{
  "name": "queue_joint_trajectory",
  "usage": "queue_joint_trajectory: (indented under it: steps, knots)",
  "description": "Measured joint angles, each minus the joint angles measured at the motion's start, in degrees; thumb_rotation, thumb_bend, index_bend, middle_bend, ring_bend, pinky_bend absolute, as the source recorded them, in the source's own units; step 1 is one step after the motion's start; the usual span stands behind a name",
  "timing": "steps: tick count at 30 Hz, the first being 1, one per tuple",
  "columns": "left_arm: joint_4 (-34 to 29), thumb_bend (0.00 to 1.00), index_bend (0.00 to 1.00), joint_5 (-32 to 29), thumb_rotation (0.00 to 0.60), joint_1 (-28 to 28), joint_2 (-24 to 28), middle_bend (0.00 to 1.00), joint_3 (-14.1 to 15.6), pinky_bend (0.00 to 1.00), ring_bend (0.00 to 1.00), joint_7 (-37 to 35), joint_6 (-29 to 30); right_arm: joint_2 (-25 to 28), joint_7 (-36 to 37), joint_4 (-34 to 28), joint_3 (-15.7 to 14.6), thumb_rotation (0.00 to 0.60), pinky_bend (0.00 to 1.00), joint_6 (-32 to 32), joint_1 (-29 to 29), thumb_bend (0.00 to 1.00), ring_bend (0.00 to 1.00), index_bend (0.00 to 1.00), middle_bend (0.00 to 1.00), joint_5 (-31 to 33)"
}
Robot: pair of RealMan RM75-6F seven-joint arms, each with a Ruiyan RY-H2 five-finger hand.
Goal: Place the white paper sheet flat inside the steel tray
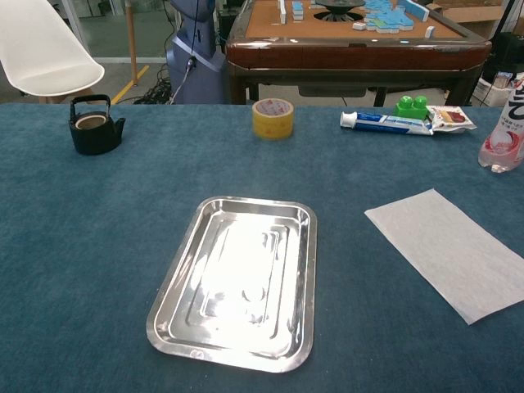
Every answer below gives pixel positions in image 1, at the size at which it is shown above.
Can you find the white translucent paper sheet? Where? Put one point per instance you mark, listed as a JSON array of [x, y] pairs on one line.
[[442, 249]]

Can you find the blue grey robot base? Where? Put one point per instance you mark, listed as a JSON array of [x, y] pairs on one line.
[[196, 78]]

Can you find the stainless steel tray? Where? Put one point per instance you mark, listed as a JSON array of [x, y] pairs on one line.
[[245, 286]]

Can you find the yellow tape roll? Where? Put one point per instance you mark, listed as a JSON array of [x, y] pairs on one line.
[[272, 127]]

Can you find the blue white toothpaste tube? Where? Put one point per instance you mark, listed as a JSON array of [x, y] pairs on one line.
[[385, 123]]

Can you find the brown mahjong table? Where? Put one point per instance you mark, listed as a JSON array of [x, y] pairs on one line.
[[348, 53]]

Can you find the green building block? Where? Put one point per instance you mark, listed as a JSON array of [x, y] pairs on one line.
[[409, 108]]

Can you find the black cast iron teapot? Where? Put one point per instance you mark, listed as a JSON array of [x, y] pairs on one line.
[[96, 139]]

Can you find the blue carpet table cover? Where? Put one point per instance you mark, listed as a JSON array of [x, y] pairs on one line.
[[82, 245]]

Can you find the white mahjong tile flat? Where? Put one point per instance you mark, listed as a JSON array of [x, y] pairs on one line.
[[360, 25]]

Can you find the black mahjong table centre dome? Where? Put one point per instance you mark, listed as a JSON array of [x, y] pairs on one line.
[[340, 9]]

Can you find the red white snack packet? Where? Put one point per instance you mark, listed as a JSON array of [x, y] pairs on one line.
[[454, 118]]

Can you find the white mahjong tile standing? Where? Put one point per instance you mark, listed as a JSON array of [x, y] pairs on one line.
[[430, 31]]

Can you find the clear bottle pink label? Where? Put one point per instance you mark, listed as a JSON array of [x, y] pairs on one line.
[[505, 139]]

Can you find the white shell chair wooden legs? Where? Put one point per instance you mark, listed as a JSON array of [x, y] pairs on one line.
[[41, 49]]

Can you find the cardboard box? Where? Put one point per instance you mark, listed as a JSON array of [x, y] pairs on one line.
[[471, 14]]

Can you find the wooden post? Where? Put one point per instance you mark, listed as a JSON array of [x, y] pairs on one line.
[[131, 41]]

